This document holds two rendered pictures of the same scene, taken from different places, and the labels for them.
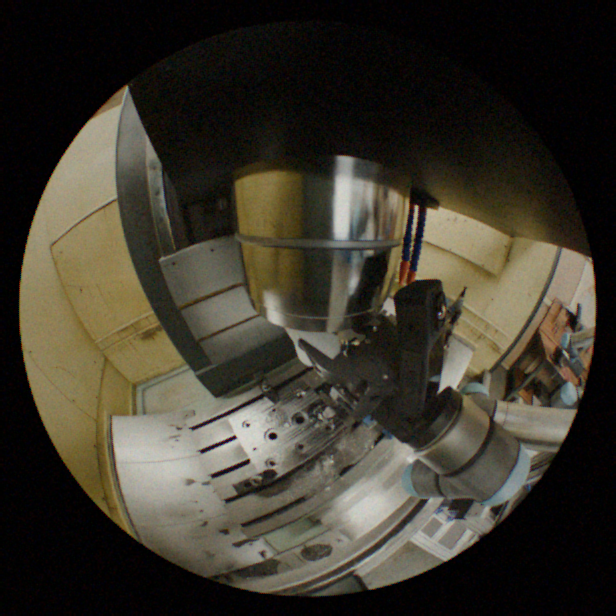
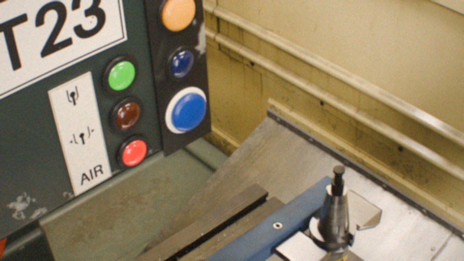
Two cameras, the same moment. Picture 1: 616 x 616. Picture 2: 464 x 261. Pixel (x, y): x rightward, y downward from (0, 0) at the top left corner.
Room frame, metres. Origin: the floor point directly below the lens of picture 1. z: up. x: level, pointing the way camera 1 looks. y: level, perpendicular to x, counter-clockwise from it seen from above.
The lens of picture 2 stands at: (-0.18, -0.39, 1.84)
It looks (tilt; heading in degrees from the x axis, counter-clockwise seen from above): 38 degrees down; 357
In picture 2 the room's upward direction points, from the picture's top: 3 degrees counter-clockwise
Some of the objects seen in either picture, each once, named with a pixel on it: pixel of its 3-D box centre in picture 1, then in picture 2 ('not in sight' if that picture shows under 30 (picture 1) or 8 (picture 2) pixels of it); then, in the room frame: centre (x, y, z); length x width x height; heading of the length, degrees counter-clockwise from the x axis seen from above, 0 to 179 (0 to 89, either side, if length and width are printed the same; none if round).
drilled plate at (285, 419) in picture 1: (286, 429); not in sight; (0.13, 0.06, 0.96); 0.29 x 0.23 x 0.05; 127
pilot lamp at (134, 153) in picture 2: not in sight; (133, 152); (0.15, -0.33, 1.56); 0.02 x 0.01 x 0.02; 127
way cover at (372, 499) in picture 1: (401, 460); not in sight; (-0.03, -0.41, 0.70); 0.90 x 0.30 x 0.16; 127
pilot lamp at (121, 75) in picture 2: not in sight; (120, 75); (0.15, -0.33, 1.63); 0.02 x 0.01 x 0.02; 127
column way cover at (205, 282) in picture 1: (242, 301); not in sight; (0.53, 0.26, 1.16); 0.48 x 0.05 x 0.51; 127
